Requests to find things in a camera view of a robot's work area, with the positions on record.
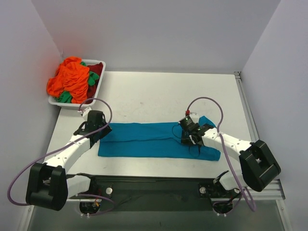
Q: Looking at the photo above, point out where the blue t shirt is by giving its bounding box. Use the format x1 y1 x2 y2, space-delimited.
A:
98 122 220 161

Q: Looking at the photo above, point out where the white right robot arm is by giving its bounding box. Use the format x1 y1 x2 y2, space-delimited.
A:
179 115 281 196

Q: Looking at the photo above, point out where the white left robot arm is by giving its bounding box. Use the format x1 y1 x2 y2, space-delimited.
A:
26 110 112 211

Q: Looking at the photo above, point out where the white plastic basket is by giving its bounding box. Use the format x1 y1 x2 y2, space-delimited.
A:
48 59 107 111

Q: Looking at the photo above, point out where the green t shirt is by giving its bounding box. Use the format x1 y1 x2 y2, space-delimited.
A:
54 62 103 103

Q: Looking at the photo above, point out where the orange t shirt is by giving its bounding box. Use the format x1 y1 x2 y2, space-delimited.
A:
46 56 90 103

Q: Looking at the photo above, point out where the dark red t shirt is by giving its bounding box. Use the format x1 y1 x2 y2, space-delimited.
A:
87 62 103 99

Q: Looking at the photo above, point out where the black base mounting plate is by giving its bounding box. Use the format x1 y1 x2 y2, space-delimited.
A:
72 176 239 215

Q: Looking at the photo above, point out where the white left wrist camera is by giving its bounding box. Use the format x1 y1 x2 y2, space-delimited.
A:
77 107 92 117

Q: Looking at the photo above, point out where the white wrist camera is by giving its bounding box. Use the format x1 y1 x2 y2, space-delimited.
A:
77 107 92 117
185 110 199 117

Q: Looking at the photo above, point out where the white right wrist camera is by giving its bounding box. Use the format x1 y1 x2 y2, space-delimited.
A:
185 110 199 117

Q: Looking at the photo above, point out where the aluminium frame rail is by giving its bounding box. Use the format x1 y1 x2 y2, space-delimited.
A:
234 71 290 231

